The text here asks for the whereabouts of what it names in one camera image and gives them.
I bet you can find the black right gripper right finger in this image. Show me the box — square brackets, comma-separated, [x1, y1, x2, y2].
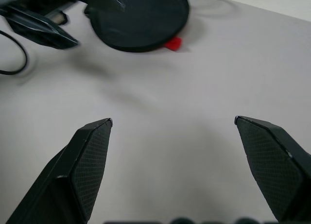
[234, 116, 311, 224]

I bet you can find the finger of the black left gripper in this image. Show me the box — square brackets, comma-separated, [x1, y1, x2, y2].
[6, 6, 79, 50]
[102, 0, 127, 13]

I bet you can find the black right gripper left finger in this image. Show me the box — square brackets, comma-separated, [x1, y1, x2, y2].
[6, 118, 114, 224]

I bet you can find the black round table tennis paddle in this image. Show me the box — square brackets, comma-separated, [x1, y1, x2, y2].
[84, 0, 190, 53]

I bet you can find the small red zipper pull tab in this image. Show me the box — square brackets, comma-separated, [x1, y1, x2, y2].
[164, 36, 183, 52]

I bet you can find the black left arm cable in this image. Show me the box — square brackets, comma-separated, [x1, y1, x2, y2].
[0, 30, 29, 76]

